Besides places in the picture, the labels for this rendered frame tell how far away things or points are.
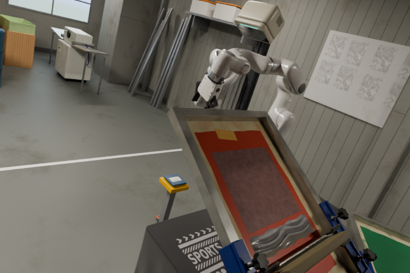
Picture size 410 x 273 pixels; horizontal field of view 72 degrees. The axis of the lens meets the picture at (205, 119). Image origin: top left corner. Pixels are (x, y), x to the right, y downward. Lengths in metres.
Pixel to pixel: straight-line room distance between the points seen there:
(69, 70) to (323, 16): 4.90
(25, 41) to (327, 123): 6.00
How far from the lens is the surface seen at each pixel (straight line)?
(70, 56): 6.53
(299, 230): 1.18
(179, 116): 0.99
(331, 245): 1.10
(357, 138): 4.14
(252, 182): 1.10
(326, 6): 4.53
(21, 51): 7.14
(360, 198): 4.16
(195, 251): 1.31
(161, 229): 1.36
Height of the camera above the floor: 1.82
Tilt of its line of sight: 17 degrees down
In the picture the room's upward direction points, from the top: 17 degrees clockwise
